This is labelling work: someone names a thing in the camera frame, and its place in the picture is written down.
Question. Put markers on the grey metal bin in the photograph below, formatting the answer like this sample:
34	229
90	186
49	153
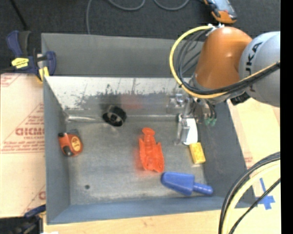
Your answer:
112	155

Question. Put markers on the yellow block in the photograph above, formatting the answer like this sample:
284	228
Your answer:
197	153

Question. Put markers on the orange toy lobster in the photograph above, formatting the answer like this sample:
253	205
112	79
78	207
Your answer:
151	152

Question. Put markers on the orange tape measure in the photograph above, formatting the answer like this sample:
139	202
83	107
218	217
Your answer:
72	144

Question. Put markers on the blue toy ice cream cone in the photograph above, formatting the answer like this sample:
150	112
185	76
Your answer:
179	181

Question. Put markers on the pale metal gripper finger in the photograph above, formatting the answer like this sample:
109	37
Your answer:
181	123
186	134

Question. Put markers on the black tape roll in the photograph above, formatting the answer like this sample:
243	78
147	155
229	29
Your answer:
114	116

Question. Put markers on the brown cardboard board red print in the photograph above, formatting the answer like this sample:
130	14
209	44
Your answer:
19	167

